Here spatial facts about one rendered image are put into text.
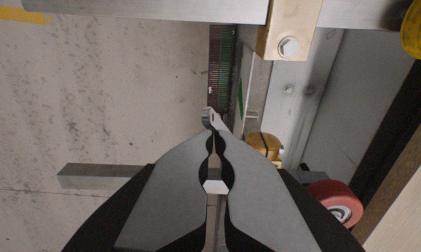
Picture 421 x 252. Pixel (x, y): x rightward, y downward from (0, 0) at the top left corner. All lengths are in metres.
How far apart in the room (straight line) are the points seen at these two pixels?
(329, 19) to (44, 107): 1.49
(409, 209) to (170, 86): 1.04
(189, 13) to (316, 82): 0.39
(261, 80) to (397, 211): 0.29
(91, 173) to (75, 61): 1.01
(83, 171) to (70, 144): 1.25
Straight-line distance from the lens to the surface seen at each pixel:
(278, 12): 0.24
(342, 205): 0.34
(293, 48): 0.24
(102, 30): 1.22
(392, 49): 0.44
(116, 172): 0.36
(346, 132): 0.50
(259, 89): 0.43
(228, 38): 0.39
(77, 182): 0.39
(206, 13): 0.24
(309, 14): 0.25
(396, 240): 0.47
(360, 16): 0.29
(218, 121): 0.15
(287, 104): 0.55
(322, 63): 0.55
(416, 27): 0.27
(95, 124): 1.45
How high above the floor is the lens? 1.09
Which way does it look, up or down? 60 degrees down
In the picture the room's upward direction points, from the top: 179 degrees counter-clockwise
